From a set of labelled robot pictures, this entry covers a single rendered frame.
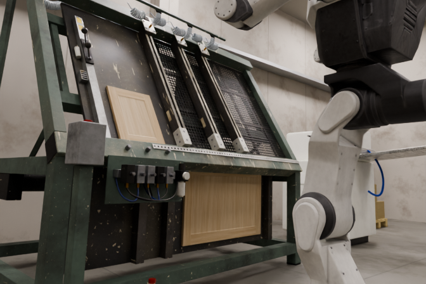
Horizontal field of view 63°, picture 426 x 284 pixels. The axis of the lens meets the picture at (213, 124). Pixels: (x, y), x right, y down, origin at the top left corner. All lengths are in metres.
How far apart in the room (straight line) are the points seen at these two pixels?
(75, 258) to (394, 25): 1.40
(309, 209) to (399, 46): 0.53
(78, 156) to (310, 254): 0.95
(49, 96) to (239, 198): 1.68
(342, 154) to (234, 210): 1.84
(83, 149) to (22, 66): 2.88
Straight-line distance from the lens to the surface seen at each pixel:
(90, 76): 2.14
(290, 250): 3.17
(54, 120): 1.79
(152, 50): 2.66
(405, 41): 1.15
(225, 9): 1.12
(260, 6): 1.10
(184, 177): 1.99
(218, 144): 2.41
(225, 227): 2.79
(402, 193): 8.17
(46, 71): 1.99
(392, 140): 8.27
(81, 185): 1.56
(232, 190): 2.82
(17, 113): 4.23
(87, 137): 1.54
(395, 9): 1.09
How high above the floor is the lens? 0.71
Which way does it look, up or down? 9 degrees up
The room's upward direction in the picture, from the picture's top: 2 degrees clockwise
